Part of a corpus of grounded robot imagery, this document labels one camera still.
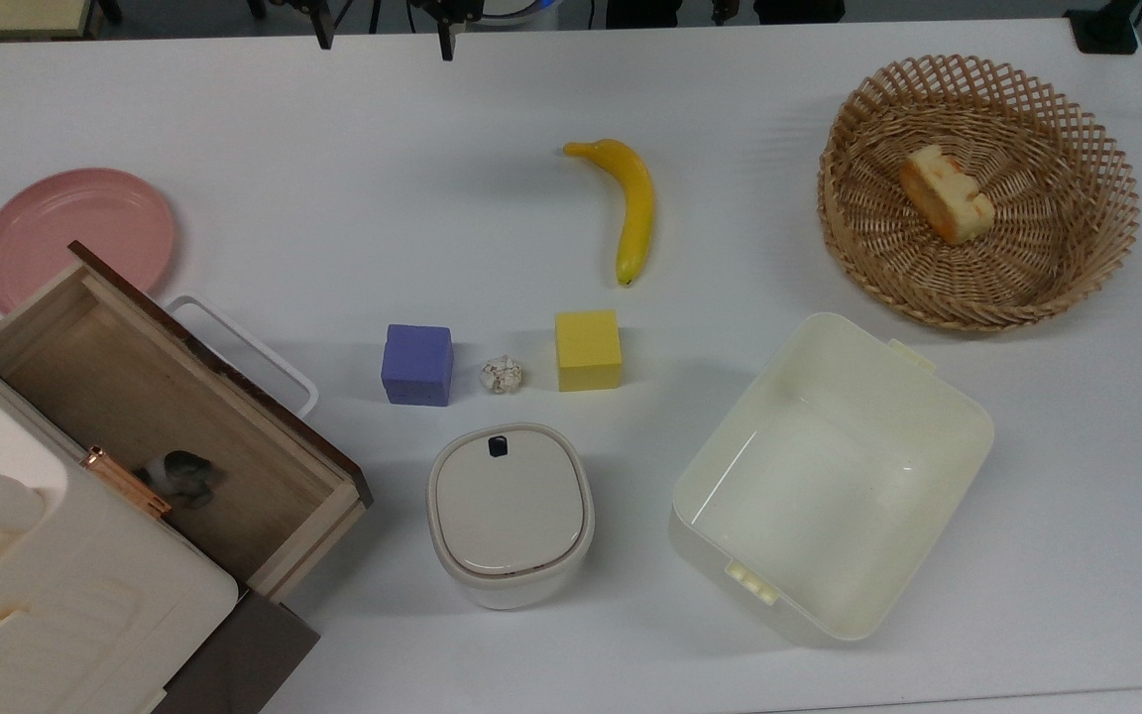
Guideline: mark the yellow cube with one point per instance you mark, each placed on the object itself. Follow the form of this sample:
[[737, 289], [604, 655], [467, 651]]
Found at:
[[588, 350]]

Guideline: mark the pink plate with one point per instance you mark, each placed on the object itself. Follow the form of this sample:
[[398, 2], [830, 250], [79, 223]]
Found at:
[[65, 233]]

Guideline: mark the small crumpled white ball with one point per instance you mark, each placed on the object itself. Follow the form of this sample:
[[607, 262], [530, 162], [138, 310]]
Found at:
[[502, 375]]

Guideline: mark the woven wicker basket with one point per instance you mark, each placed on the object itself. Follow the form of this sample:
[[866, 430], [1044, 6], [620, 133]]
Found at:
[[1047, 268]]

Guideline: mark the tan wooden table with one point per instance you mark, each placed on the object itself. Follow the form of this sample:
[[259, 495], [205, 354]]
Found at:
[[6, 15]]

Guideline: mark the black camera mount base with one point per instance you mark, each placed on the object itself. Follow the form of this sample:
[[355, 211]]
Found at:
[[1104, 25]]

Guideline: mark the yellow banana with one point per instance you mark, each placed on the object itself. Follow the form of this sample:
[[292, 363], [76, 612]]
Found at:
[[635, 203]]

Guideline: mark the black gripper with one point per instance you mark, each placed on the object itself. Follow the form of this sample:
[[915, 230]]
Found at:
[[447, 8]]

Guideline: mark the beige lidded trash can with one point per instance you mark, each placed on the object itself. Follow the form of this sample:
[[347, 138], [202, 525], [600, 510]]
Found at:
[[512, 511]]

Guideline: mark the small grey object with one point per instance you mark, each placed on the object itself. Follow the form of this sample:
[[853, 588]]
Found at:
[[182, 478]]

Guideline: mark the dark brown cabinet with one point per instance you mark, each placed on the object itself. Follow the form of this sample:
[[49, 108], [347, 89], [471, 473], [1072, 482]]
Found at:
[[244, 654]]

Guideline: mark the cream plastic bin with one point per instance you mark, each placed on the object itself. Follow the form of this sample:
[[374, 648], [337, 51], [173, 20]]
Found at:
[[829, 486]]

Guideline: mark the piece of bread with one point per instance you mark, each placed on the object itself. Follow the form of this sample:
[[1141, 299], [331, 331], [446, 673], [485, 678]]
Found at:
[[946, 194]]

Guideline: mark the cream toy fridge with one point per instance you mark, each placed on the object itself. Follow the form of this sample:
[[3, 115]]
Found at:
[[56, 595]]

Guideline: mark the wooden drawer with brown front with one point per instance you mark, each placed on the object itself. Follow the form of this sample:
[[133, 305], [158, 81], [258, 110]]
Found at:
[[165, 397]]

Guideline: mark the purple cube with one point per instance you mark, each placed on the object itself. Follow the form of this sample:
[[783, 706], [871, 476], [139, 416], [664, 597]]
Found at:
[[417, 364]]

